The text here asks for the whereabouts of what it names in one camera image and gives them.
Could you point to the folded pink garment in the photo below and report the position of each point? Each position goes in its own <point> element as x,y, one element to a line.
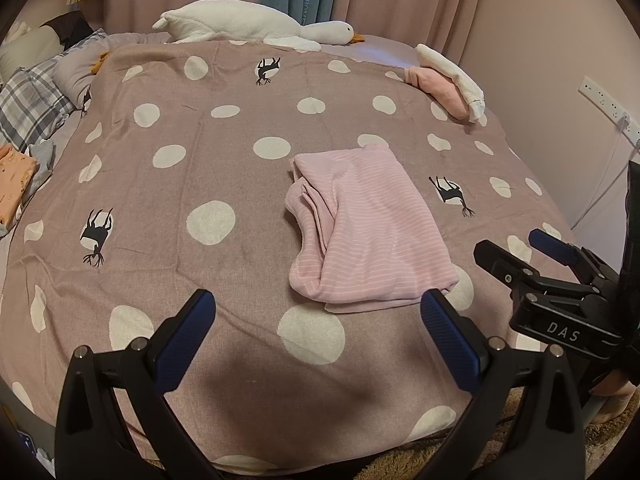
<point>440,87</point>

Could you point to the person's right hand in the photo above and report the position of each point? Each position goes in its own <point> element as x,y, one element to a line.
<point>622,390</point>

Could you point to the blue plaid pillow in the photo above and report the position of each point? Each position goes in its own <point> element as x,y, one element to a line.
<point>30,105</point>

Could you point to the grey plush pillow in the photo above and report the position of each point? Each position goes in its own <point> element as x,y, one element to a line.
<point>70,72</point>

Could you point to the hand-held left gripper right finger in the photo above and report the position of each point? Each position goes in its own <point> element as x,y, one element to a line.
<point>450,345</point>

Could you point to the white wall power strip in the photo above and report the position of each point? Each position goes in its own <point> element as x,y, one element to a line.
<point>607,105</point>

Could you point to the polka dot blanket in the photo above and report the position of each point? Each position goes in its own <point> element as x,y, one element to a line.
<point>225,160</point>

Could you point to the beige shaggy rug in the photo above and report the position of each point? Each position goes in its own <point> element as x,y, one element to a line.
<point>400,465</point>

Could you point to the pink striped shirt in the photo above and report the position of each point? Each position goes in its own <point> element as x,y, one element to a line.
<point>370,220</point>

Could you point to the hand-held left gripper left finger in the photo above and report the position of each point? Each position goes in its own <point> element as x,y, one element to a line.
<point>185,340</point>

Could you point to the grey blue garment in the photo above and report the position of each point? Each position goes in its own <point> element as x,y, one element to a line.
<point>42,160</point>

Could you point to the white goose plush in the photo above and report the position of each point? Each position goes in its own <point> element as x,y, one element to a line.
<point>240,22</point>

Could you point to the pink and white folded clothes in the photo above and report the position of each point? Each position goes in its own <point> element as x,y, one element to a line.
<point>460,77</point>

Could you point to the dark pillow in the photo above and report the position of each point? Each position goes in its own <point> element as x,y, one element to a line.
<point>70,27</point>

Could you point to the beige cushion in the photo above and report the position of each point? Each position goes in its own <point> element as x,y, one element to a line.
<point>30,45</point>

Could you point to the lilac bed sheet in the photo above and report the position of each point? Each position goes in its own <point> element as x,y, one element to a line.
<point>385,50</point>

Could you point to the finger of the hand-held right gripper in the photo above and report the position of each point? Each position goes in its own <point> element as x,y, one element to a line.
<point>550,245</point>
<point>500,262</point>

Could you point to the folded orange garment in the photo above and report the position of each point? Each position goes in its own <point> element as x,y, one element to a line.
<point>15,180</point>

